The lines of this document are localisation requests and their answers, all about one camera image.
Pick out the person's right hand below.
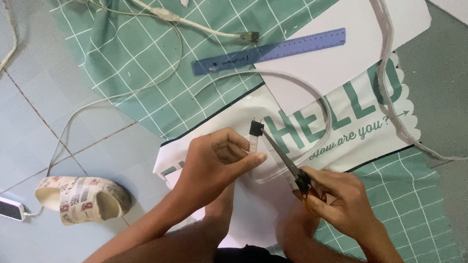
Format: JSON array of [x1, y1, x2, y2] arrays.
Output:
[[292, 166, 378, 236]]

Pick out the white LED strip black cap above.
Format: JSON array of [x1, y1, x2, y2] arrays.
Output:
[[191, 70, 333, 183]]

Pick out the white paper sheet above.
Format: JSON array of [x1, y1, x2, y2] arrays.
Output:
[[254, 0, 432, 117]]

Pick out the thin white charging cable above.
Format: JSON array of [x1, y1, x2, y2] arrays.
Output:
[[23, 0, 183, 217]]

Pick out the white cord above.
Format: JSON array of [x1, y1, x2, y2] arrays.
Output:
[[0, 0, 18, 72]]

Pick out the blue plastic ruler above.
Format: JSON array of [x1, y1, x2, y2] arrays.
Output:
[[190, 27, 346, 77]]

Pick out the black shorts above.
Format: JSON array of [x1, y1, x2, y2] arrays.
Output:
[[214, 245, 295, 263]]

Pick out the flag print slipper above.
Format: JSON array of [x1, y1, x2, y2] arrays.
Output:
[[35, 176, 133, 226]]

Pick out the white phone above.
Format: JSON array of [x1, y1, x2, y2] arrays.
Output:
[[0, 197, 26, 222]]

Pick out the scissors with orange black handle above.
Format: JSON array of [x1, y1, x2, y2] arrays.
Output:
[[260, 128, 327, 217]]

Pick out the long white LED strip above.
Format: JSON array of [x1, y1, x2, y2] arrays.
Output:
[[369, 0, 468, 162]]

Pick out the person's left hand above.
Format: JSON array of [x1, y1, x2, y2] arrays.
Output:
[[171, 127, 268, 217]]

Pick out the green grid sheet white panel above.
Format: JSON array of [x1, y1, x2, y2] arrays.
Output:
[[49, 0, 462, 263]]

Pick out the white power cable with connector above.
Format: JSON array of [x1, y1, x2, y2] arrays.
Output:
[[75, 0, 260, 43]]

